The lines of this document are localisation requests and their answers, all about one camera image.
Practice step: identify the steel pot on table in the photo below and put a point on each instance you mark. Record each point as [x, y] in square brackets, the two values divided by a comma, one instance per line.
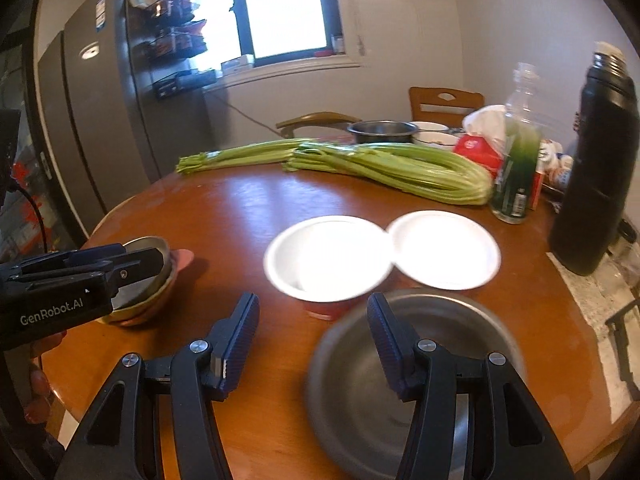
[382, 131]

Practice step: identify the window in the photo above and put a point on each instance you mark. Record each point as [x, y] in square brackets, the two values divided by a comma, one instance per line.
[269, 31]

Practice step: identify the white instant noodle bowl right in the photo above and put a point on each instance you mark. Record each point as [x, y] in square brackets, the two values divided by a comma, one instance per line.
[443, 250]

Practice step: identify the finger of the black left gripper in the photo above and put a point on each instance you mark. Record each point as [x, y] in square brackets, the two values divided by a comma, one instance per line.
[62, 260]
[125, 266]

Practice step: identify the white instant noodle bowl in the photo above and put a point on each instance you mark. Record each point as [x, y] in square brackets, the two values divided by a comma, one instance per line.
[329, 262]
[443, 250]

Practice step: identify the grey refrigerator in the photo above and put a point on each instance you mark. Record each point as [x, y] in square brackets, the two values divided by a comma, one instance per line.
[109, 136]

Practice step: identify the white instant noodle bowl left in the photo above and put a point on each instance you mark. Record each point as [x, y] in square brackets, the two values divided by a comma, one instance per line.
[329, 262]

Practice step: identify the celery bunch front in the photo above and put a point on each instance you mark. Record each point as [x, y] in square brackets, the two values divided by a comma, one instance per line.
[431, 173]

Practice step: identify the clear plastic bottle green label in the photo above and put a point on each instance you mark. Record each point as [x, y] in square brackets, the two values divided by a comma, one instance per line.
[514, 183]

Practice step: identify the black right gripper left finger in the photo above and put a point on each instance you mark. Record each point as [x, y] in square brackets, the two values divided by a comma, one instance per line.
[120, 436]

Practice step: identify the black thermos flask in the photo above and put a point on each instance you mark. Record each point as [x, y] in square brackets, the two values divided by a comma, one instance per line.
[606, 151]

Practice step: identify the wooden chair with backrest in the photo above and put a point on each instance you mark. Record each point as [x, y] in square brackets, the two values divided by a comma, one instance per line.
[445, 106]

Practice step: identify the black fridge side rack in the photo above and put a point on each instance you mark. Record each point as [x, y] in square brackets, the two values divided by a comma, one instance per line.
[178, 37]

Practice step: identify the red and white plastic bag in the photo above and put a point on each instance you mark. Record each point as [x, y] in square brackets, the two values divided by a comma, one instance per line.
[484, 137]

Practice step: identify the pink bear-shaped plate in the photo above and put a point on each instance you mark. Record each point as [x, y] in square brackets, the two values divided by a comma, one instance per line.
[177, 264]

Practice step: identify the celery bunch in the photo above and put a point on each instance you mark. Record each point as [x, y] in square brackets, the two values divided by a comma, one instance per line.
[263, 153]
[431, 173]

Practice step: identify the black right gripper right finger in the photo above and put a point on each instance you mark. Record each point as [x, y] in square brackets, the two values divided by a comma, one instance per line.
[472, 418]

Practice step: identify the deep steel bowl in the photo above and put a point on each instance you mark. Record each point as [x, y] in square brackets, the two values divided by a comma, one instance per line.
[356, 416]

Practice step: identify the celery bunch back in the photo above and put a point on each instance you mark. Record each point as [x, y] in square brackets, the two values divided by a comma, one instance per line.
[263, 153]

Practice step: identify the yellow ceramic baking dish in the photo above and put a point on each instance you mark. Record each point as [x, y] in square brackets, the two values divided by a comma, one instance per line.
[137, 303]

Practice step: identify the black metal clamp tool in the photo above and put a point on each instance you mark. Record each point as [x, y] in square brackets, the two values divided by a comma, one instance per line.
[617, 324]

